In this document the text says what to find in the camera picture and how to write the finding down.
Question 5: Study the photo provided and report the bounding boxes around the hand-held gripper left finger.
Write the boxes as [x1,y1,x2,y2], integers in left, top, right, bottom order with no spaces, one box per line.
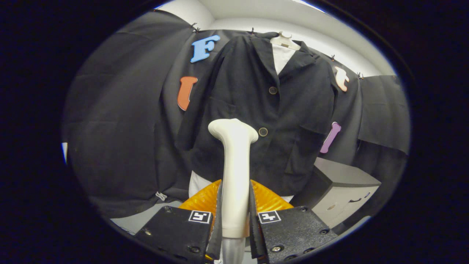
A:
[134,179,223,263]

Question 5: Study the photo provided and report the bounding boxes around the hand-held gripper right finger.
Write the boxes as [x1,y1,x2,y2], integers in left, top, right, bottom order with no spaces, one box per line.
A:
[250,179,338,264]

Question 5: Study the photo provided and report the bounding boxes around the white garment steamer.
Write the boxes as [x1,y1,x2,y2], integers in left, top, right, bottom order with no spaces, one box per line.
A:
[208,118,259,264]

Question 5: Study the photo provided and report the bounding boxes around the black jacket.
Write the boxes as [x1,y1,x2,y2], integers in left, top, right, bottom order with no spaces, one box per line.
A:
[176,32,337,197]

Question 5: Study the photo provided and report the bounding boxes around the grey cabinet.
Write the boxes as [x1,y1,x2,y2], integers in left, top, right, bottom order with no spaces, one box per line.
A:
[291,157,381,228]

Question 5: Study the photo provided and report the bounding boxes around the black backdrop cloth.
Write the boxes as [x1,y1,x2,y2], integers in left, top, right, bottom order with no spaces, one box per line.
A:
[62,9,410,219]

